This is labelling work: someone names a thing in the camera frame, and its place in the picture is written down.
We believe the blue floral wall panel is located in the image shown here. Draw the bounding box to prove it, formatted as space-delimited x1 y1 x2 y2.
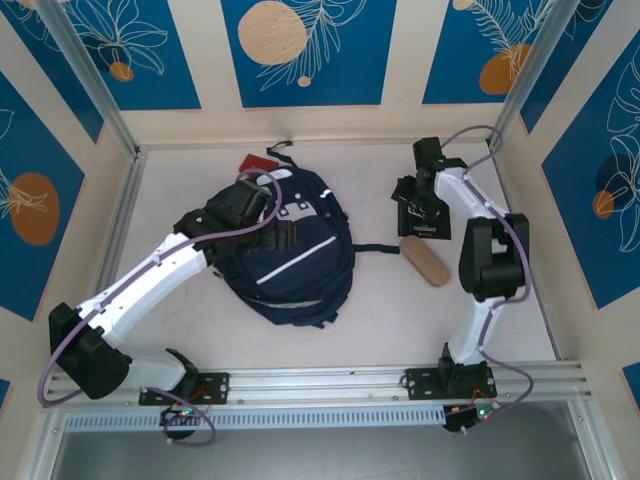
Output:
542 47 640 310
0 69 86 322
519 0 615 135
221 0 399 109
64 0 202 111
422 0 556 105
0 0 105 145

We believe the black controller board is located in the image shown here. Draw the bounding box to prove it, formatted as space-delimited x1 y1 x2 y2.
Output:
158 405 202 427
442 403 499 435

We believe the red leather wallet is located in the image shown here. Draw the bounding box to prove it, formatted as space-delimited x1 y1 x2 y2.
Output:
238 153 280 174

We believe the aluminium frame post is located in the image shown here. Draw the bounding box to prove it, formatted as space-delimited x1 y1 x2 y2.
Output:
37 0 140 157
488 0 591 151

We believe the tan pencil case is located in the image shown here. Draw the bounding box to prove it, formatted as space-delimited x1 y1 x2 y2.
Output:
398 234 453 288

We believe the navy blue backpack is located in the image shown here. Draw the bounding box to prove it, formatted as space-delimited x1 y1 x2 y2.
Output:
202 142 401 331

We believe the aluminium side rail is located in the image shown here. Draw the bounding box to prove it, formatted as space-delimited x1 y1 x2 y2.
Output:
74 148 150 372
488 142 564 362

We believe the grey slotted cable duct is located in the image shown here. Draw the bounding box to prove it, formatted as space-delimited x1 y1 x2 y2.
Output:
62 405 449 432

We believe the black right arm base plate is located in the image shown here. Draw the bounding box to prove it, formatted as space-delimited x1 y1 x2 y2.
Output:
405 367 499 402

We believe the black book with orange title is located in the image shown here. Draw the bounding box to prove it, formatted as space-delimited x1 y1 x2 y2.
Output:
389 175 453 241

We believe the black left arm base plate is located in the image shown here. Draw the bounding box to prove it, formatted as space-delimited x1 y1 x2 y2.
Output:
138 370 231 407

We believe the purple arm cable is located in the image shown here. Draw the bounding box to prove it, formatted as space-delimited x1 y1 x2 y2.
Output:
39 168 282 447
442 124 535 436

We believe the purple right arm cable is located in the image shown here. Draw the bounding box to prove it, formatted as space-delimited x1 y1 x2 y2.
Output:
442 124 535 436

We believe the aluminium mounting rail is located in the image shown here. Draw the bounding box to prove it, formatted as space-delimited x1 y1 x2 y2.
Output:
42 362 596 414

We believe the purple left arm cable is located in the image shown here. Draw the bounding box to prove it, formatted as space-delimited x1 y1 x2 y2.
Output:
39 168 282 447

